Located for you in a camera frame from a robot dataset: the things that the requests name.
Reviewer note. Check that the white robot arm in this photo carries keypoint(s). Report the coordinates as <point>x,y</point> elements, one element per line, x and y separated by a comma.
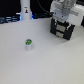
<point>26,11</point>

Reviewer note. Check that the black kcup holder drawer unit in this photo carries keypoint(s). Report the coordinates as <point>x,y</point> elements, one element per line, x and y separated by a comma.
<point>61,29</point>

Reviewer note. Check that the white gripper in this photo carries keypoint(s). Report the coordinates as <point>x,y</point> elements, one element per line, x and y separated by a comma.
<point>67,10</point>

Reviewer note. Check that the white kcup green lid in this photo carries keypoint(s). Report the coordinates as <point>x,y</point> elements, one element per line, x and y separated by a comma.
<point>28,43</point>

